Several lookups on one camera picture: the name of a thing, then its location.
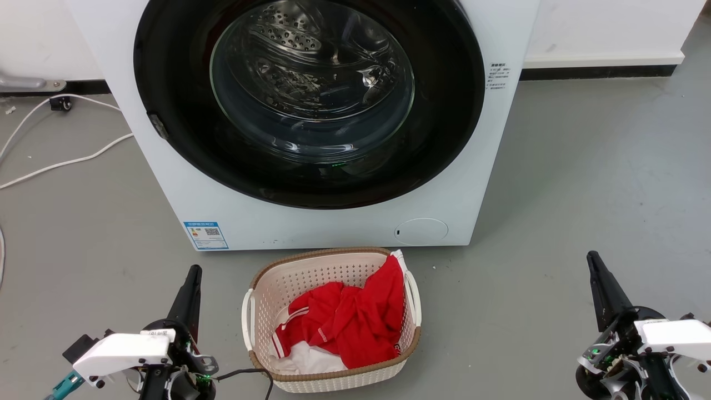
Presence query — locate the white front-load washing machine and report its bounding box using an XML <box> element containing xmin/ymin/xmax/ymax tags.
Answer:
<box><xmin>64</xmin><ymin>0</ymin><xmax>542</xmax><ymax>252</ymax></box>

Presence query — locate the teal cable connector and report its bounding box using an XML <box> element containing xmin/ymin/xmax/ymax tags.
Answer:
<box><xmin>44</xmin><ymin>371</ymin><xmax>85</xmax><ymax>400</ymax></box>

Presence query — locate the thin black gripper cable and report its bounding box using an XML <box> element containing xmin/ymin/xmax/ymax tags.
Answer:
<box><xmin>214</xmin><ymin>368</ymin><xmax>274</xmax><ymax>400</ymax></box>

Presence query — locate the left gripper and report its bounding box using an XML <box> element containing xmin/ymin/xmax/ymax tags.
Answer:
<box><xmin>139</xmin><ymin>265</ymin><xmax>218</xmax><ymax>400</ymax></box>

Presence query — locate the blue energy label sticker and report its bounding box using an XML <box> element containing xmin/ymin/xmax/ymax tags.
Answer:
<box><xmin>183</xmin><ymin>222</ymin><xmax>229</xmax><ymax>251</ymax></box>

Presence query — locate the white garment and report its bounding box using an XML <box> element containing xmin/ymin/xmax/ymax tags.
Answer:
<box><xmin>269</xmin><ymin>339</ymin><xmax>349</xmax><ymax>376</ymax></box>

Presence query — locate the white floor cable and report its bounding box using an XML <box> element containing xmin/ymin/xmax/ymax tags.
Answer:
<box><xmin>0</xmin><ymin>93</ymin><xmax>122</xmax><ymax>162</ymax></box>
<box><xmin>0</xmin><ymin>133</ymin><xmax>134</xmax><ymax>190</ymax></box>

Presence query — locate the red shirt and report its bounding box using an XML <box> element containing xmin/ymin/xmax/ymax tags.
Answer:
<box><xmin>272</xmin><ymin>254</ymin><xmax>406</xmax><ymax>370</ymax></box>

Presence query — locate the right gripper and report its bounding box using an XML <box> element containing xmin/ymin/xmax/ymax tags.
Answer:
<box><xmin>575</xmin><ymin>251</ymin><xmax>689</xmax><ymax>400</ymax></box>

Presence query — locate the beige perforated laundry basket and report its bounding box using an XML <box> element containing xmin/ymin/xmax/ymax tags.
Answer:
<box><xmin>242</xmin><ymin>247</ymin><xmax>423</xmax><ymax>393</ymax></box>

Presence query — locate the round white filter cover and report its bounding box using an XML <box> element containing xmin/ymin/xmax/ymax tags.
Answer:
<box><xmin>394</xmin><ymin>218</ymin><xmax>449</xmax><ymax>246</ymax></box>

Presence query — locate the black round glass washer door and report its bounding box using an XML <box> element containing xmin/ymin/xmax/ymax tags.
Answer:
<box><xmin>133</xmin><ymin>0</ymin><xmax>485</xmax><ymax>210</ymax></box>

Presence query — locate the steel perforated washer drum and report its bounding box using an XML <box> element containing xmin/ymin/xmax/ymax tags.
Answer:
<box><xmin>211</xmin><ymin>0</ymin><xmax>415</xmax><ymax>121</ymax></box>

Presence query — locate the small printed text label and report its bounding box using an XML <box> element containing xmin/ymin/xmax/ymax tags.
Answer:
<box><xmin>487</xmin><ymin>62</ymin><xmax>508</xmax><ymax>91</ymax></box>

